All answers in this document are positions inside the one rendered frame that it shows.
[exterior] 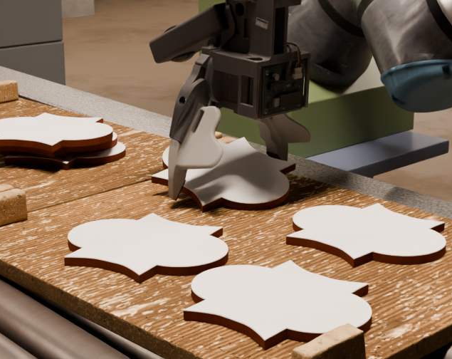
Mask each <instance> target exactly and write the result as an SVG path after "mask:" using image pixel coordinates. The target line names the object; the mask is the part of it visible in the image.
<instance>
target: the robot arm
mask: <svg viewBox="0 0 452 359"><path fill-rule="evenodd" d="M149 47H150V49H151V52H152V55H153V58H154V61H155V62H156V63H164V62H168V61H172V62H177V63H181V62H185V61H188V60H189V59H190V58H192V57H193V55H194V54H196V53H197V52H199V51H201V55H200V56H199V57H198V58H197V60H196V61H195V64H194V66H193V69H192V72H191V74H190V76H189V77H188V78H187V79H186V81H185V82H184V84H183V86H182V88H181V90H180V91H179V94H178V96H177V100H176V103H175V106H174V112H173V117H172V124H171V128H170V132H169V137H170V138H171V140H170V144H169V155H168V188H169V197H170V198H171V199H173V200H174V201H177V199H178V196H179V194H180V192H181V190H182V188H183V186H184V184H185V182H186V173H187V170H195V169H211V168H213V167H215V166H217V164H218V163H219V162H220V160H221V158H222V155H223V152H224V150H223V148H222V146H221V144H220V143H219V141H218V140H217V139H216V136H215V133H216V129H217V127H218V125H219V122H220V119H221V111H220V110H219V109H221V108H222V107H223V108H228V109H231V110H233V113H235V114H238V115H241V116H244V117H247V118H250V119H252V120H254V121H255V122H256V123H257V124H258V127H259V131H260V137H261V138H263V140H264V141H265V143H266V150H267V151H266V153H267V155H268V156H269V157H273V158H275V159H279V160H284V161H288V143H296V142H309V141H310V140H311V135H310V132H309V131H308V129H307V128H306V127H305V126H304V125H301V124H300V123H299V122H297V121H295V120H294V119H292V118H291V117H290V116H289V115H288V114H287V113H289V112H292V111H295V110H301V108H303V107H304V108H308V96H309V82H310V80H313V81H315V82H316V83H319V84H322V85H326V86H330V87H335V88H341V87H345V86H349V85H351V84H353V83H354V82H355V81H356V80H357V79H358V78H359V77H360V76H361V75H362V74H363V73H364V72H365V71H366V70H367V68H368V66H369V64H370V62H371V59H372V56H373V57H374V60H375V63H376V65H377V68H378V70H379V73H380V75H381V76H380V79H381V82H382V83H383V84H384V85H385V86H386V88H387V91H388V93H389V95H390V97H391V99H392V101H393V102H394V104H395V105H397V106H398V107H399V108H401V109H403V110H406V111H409V112H414V113H430V112H436V111H440V110H446V109H449V108H452V0H226V2H224V3H220V4H214V5H213V6H211V7H209V8H207V9H206V10H204V11H202V12H200V13H199V14H197V15H195V16H193V17H191V18H190V19H188V20H186V21H184V22H183V23H181V24H179V25H176V26H171V27H170V28H168V29H167V30H166V31H165V32H164V33H163V34H161V35H160V36H158V37H156V38H154V39H152V40H151V41H150V42H149ZM304 76H305V82H304ZM303 85H304V95H303ZM209 100H210V106H208V104H209Z"/></svg>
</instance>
